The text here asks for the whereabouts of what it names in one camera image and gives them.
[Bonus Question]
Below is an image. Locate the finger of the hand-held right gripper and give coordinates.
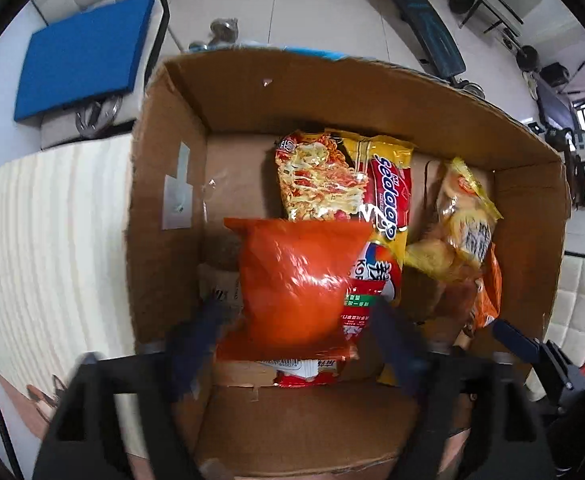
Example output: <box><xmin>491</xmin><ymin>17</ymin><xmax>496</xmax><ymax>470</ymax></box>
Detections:
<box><xmin>491</xmin><ymin>319</ymin><xmax>576</xmax><ymax>392</ymax></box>

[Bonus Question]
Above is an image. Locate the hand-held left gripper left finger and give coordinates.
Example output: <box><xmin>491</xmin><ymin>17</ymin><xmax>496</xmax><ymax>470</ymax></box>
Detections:
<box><xmin>32</xmin><ymin>305</ymin><xmax>233</xmax><ymax>480</ymax></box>

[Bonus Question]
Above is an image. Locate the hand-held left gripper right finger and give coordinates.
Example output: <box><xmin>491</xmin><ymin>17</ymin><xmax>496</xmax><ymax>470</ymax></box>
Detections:
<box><xmin>367</xmin><ymin>301</ymin><xmax>556</xmax><ymax>480</ymax></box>

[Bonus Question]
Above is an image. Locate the plain yellow snack packet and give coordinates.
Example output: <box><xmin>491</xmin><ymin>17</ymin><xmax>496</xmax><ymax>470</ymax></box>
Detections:
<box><xmin>377</xmin><ymin>360</ymin><xmax>403</xmax><ymax>387</ymax></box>

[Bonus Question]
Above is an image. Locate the orange packet with brown label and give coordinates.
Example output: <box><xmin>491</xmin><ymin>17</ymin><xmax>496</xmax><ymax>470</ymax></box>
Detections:
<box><xmin>453</xmin><ymin>245</ymin><xmax>503</xmax><ymax>351</ymax></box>

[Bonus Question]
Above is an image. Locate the small white snack packet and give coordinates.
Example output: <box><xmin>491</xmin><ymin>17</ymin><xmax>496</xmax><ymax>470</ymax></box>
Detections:
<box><xmin>198</xmin><ymin>262</ymin><xmax>244</xmax><ymax>313</ymax></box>

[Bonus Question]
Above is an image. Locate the red and white snack packet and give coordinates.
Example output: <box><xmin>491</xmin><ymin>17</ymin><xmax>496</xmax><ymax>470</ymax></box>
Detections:
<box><xmin>272</xmin><ymin>287</ymin><xmax>378</xmax><ymax>389</ymax></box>

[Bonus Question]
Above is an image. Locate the orange snack packet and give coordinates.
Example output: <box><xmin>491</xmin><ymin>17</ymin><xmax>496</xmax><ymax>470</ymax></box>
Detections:
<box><xmin>217</xmin><ymin>217</ymin><xmax>373</xmax><ymax>361</ymax></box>

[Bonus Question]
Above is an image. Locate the yellow chips packet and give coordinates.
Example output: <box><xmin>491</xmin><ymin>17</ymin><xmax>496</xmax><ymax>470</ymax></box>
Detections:
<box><xmin>403</xmin><ymin>156</ymin><xmax>503</xmax><ymax>283</ymax></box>

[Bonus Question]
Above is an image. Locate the yellow red instant noodle packet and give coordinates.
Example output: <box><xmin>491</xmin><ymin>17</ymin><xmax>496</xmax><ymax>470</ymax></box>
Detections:
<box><xmin>274</xmin><ymin>129</ymin><xmax>417</xmax><ymax>306</ymax></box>

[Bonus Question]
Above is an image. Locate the cardboard box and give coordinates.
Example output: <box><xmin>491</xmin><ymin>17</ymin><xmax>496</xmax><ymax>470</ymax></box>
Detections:
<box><xmin>122</xmin><ymin>47</ymin><xmax>573</xmax><ymax>478</ymax></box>

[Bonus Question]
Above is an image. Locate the striped cat print table cover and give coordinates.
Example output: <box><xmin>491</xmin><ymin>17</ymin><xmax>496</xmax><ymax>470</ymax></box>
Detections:
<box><xmin>0</xmin><ymin>135</ymin><xmax>143</xmax><ymax>461</ymax></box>

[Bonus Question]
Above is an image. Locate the dark weight bench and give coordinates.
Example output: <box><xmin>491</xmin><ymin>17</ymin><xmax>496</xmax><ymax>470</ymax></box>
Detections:
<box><xmin>535</xmin><ymin>80</ymin><xmax>578</xmax><ymax>136</ymax></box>

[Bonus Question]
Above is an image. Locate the chrome dumbbell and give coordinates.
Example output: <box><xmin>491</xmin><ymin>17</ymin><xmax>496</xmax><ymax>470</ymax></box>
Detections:
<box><xmin>188</xmin><ymin>18</ymin><xmax>240</xmax><ymax>53</ymax></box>
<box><xmin>455</xmin><ymin>77</ymin><xmax>487</xmax><ymax>101</ymax></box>

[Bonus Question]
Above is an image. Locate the black speaker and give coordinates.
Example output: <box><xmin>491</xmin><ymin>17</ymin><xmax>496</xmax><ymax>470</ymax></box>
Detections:
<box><xmin>540</xmin><ymin>62</ymin><xmax>571</xmax><ymax>88</ymax></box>

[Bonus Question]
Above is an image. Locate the short black barbell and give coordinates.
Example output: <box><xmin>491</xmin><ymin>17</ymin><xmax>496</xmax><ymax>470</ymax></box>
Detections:
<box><xmin>503</xmin><ymin>35</ymin><xmax>541</xmax><ymax>71</ymax></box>

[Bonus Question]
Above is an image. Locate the blue cushion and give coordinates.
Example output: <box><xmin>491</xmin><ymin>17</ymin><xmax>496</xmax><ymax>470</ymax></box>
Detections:
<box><xmin>14</xmin><ymin>0</ymin><xmax>156</xmax><ymax>122</ymax></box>

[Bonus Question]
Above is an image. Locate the black sit-up bench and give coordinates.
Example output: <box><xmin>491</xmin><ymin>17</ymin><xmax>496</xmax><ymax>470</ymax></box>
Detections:
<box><xmin>353</xmin><ymin>0</ymin><xmax>468</xmax><ymax>78</ymax></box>

